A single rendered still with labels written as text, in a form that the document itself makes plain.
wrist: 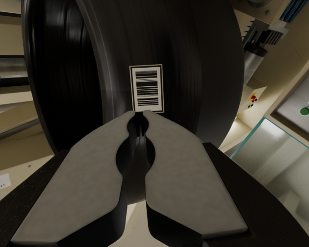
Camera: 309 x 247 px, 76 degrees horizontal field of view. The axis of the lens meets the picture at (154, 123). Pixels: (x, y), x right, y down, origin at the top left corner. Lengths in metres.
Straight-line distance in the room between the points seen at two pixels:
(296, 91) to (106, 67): 0.83
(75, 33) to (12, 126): 0.44
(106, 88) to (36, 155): 0.68
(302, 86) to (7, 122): 1.16
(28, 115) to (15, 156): 0.16
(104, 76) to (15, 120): 0.70
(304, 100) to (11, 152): 1.16
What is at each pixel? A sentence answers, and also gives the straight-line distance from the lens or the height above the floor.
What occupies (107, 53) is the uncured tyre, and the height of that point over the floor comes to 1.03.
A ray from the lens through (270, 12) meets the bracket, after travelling 0.57.
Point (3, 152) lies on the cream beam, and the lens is 0.95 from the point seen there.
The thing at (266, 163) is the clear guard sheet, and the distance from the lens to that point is 1.07.
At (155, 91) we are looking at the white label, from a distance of 0.25.
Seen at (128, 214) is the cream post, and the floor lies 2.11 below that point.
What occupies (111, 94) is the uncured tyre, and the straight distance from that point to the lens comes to 0.28.
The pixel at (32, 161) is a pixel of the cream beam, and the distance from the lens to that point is 0.91.
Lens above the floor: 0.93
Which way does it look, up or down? 36 degrees up
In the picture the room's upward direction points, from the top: 158 degrees counter-clockwise
